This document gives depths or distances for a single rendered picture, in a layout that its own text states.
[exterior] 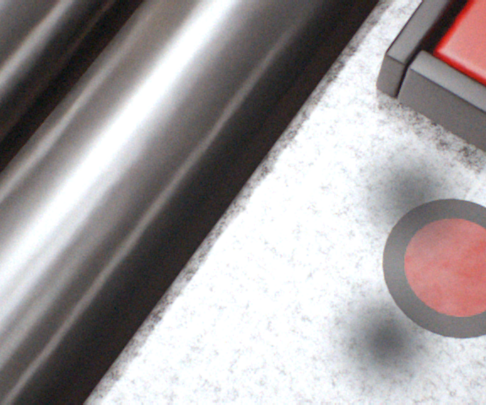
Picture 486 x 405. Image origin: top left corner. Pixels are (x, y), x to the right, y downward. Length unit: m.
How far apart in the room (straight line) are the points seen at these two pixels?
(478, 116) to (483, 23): 0.02
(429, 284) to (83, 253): 0.08
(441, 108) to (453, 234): 0.03
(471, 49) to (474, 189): 0.03
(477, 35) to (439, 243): 0.05
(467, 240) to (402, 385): 0.04
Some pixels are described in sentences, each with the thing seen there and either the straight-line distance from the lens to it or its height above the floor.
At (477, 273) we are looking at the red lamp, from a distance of 0.25.
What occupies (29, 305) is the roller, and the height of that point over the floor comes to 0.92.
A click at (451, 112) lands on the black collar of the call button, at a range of 0.26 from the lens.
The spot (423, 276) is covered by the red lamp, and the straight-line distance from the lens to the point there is 0.25.
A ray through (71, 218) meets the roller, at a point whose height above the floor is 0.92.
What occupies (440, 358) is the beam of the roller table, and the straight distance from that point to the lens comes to 0.25.
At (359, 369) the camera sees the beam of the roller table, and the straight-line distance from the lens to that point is 0.24.
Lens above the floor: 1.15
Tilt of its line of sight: 69 degrees down
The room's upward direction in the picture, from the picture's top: 4 degrees clockwise
